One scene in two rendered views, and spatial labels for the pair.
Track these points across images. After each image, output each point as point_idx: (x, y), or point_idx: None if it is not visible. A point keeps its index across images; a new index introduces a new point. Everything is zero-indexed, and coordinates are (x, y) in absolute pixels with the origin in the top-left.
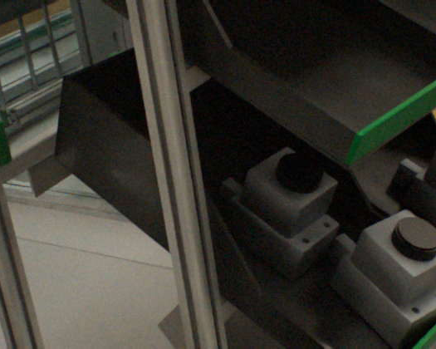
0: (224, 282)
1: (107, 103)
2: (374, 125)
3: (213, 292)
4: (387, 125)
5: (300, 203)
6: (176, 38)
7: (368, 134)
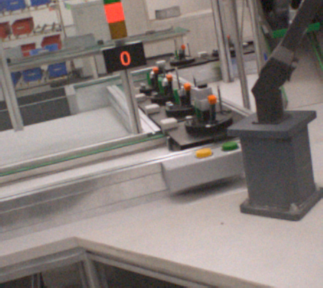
0: (261, 16)
1: None
2: None
3: (256, 16)
4: None
5: None
6: None
7: None
